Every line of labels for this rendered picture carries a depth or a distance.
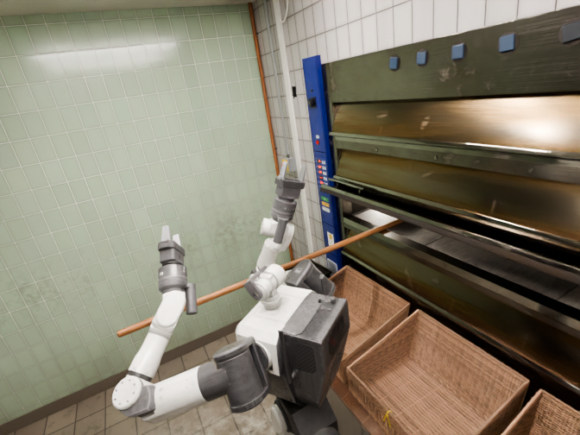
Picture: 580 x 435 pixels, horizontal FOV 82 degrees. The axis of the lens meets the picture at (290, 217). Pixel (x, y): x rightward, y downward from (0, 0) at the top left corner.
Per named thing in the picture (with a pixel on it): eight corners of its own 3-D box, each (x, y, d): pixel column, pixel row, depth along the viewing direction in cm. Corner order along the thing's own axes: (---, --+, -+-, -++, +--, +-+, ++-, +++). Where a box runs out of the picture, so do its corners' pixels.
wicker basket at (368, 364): (419, 347, 185) (418, 306, 175) (526, 430, 137) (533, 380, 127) (346, 390, 167) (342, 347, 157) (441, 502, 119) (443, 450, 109)
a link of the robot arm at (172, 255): (148, 243, 108) (148, 279, 103) (177, 236, 108) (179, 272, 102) (166, 256, 119) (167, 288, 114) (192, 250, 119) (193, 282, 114)
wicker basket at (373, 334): (350, 297, 236) (347, 263, 226) (412, 343, 189) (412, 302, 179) (290, 326, 217) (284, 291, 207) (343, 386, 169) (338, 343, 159)
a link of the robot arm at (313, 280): (312, 283, 133) (336, 280, 123) (302, 302, 128) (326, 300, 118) (292, 264, 130) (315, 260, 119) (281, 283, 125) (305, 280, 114)
